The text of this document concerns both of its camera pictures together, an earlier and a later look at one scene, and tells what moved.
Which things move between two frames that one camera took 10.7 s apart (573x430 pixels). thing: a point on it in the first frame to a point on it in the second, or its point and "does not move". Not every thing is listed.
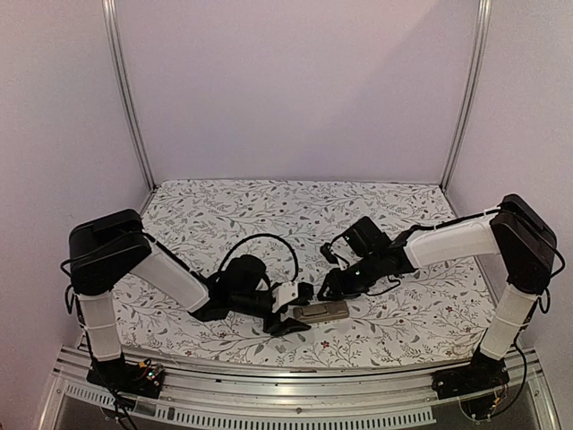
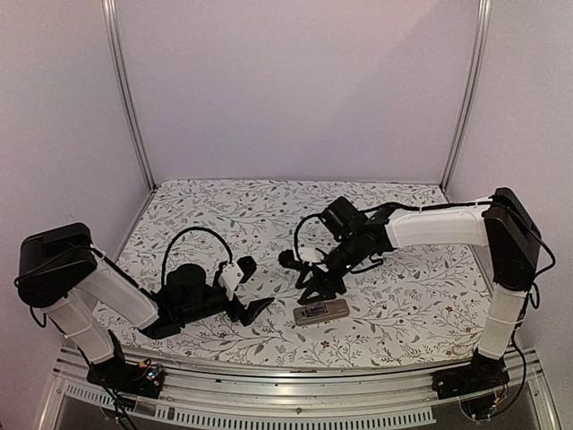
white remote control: (319, 312) does not move
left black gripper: (280, 328) to (249, 314)
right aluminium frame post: (481, 33) does not move
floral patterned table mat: (431, 319) does not move
